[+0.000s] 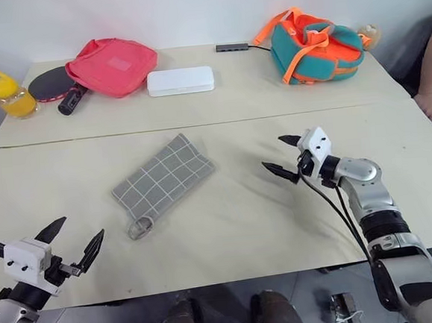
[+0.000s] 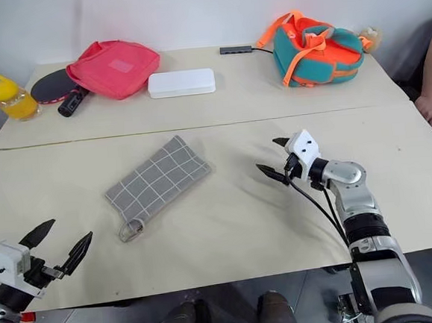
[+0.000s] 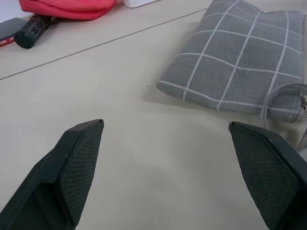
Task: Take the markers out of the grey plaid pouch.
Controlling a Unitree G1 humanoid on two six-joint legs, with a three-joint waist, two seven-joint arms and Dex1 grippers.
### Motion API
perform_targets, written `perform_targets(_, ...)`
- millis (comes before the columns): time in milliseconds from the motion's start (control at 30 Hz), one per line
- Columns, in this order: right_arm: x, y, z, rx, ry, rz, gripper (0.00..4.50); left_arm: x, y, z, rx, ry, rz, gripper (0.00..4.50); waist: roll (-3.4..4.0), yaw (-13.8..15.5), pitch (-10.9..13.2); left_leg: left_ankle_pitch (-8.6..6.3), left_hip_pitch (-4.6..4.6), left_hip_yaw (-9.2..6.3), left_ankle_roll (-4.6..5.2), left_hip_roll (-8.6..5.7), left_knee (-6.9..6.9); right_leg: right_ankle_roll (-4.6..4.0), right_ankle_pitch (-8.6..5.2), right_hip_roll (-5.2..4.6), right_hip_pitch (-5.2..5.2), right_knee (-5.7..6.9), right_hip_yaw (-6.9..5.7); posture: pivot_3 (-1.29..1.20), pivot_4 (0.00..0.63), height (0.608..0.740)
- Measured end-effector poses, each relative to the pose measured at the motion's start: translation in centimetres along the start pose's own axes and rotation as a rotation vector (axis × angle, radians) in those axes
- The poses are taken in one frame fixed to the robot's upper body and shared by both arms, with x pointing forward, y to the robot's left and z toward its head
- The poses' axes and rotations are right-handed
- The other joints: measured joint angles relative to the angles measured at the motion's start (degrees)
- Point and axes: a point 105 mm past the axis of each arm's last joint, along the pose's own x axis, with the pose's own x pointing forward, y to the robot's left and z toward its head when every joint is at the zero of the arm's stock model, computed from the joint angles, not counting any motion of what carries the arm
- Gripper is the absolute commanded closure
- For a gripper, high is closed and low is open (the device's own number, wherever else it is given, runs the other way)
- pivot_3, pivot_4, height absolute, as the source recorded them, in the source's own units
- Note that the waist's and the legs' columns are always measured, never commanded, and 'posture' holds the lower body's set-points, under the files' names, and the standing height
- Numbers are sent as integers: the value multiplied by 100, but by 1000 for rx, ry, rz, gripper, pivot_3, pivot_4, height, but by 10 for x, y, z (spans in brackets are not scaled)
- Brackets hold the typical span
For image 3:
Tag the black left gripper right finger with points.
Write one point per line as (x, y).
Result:
(266, 172)

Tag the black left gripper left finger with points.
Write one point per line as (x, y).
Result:
(72, 172)

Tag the grey checked fabric pouch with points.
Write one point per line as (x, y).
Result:
(242, 64)

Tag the black cylindrical device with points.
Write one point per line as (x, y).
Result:
(32, 30)

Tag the black flat box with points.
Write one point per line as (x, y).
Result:
(9, 28)

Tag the red fabric pouch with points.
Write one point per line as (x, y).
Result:
(68, 7)

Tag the white container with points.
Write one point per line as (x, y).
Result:
(138, 3)

